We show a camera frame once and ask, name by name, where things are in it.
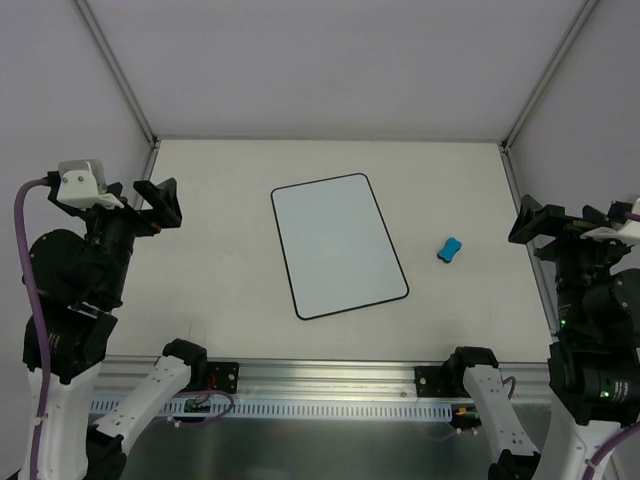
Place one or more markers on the white slotted cable duct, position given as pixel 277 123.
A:
pixel 260 408

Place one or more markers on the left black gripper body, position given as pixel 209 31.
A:
pixel 145 215

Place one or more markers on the blue whiteboard eraser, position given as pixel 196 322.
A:
pixel 449 250

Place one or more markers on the aluminium frame post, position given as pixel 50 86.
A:
pixel 552 67
pixel 96 32

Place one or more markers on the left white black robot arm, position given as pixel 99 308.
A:
pixel 74 283

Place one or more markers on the small circuit board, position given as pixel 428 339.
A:
pixel 466 419
pixel 200 405

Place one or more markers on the right aluminium frame post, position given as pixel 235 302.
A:
pixel 552 67

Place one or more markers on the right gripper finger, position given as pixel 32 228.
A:
pixel 535 220
pixel 595 218

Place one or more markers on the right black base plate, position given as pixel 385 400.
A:
pixel 438 382

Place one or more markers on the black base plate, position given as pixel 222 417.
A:
pixel 438 382
pixel 222 376

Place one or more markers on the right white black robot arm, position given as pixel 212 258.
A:
pixel 593 363

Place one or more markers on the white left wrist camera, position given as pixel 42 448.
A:
pixel 83 185

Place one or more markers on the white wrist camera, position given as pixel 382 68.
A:
pixel 620 223
pixel 83 185

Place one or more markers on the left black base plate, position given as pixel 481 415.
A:
pixel 222 376

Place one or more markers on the aluminium mounting rail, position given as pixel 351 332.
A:
pixel 361 381

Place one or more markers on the small black-framed whiteboard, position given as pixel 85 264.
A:
pixel 337 250

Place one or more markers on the left small circuit board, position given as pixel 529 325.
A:
pixel 200 405

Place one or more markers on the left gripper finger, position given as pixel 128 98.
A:
pixel 112 197
pixel 164 209

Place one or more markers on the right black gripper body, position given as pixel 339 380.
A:
pixel 558 228

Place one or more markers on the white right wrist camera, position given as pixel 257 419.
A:
pixel 620 223

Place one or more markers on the left aluminium frame post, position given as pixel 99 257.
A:
pixel 96 32

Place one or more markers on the right small circuit board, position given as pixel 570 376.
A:
pixel 466 419

